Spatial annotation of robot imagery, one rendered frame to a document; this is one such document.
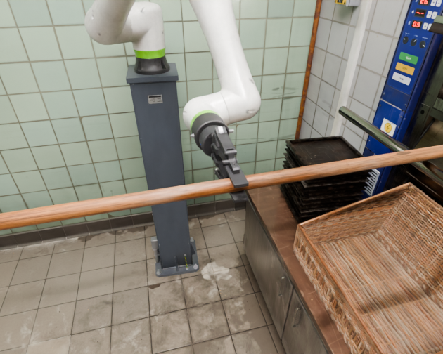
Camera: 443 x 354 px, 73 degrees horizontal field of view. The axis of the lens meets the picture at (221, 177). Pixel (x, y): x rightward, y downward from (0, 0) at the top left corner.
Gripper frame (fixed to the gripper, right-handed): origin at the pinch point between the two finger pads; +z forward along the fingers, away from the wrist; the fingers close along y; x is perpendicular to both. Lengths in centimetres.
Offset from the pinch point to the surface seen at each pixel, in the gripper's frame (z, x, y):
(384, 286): -2, -60, 61
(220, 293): -52, -11, 120
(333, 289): 0, -35, 50
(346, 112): -31, -47, 3
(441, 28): -28, -70, -22
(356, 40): -82, -84, -8
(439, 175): 5.9, -46.8, 2.4
